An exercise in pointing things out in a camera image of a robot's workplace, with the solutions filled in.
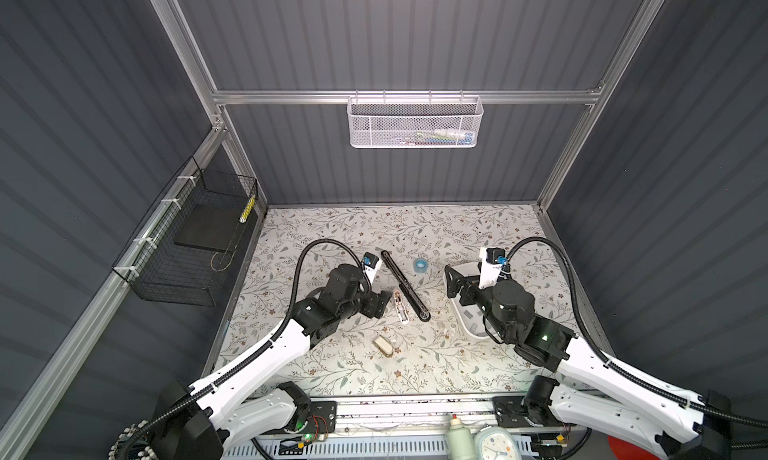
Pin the pink staple box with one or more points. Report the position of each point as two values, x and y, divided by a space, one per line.
400 307

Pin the blue tape roll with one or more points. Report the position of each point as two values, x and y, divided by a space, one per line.
420 265

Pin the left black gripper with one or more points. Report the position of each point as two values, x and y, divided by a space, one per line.
376 303

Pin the white plastic tray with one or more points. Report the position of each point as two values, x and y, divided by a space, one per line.
471 317

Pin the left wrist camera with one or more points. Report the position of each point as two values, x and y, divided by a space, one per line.
371 266

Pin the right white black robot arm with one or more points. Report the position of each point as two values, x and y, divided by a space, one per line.
587 386

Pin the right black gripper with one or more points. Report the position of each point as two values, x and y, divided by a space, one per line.
470 285

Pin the jar of coloured pencils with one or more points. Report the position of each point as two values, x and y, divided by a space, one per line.
140 449

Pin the white wire mesh basket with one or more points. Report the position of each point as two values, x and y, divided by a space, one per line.
416 123

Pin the beige staple box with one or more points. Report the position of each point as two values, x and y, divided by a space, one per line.
384 346

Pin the mint alarm clock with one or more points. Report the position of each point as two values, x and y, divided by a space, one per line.
496 443

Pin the red pencil cup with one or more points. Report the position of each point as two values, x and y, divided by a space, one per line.
623 450

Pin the yellow marker pen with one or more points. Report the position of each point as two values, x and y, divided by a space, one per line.
247 210

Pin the floral table mat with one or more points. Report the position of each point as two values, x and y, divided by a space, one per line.
434 357

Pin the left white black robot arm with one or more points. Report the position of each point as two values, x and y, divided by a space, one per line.
203 419

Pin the black stapler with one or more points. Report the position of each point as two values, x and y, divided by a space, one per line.
419 307

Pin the green glue bottle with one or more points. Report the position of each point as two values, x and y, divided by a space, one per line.
459 440

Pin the black wire basket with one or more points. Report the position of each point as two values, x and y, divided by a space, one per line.
193 246

